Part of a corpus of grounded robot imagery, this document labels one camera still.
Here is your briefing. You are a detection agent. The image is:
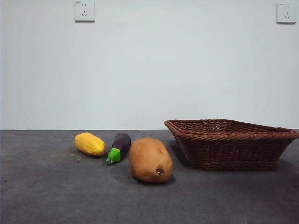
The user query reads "purple eggplant with green stem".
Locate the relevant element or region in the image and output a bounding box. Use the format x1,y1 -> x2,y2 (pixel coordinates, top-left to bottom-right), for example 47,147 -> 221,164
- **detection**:
106,133 -> 132,166

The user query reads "brown potato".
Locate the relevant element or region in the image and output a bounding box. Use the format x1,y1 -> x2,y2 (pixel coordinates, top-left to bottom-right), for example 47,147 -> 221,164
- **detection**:
128,137 -> 174,183

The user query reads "yellow corn cob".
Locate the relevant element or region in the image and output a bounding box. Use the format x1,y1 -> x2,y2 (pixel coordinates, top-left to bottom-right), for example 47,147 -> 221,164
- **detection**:
74,132 -> 107,157

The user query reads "brown wicker basket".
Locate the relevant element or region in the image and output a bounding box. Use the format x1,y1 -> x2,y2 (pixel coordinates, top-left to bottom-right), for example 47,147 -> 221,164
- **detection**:
164,119 -> 299,172

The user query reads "white wall socket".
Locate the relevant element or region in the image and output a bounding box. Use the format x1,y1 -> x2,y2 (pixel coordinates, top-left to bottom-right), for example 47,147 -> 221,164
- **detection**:
74,0 -> 96,23
276,2 -> 294,24

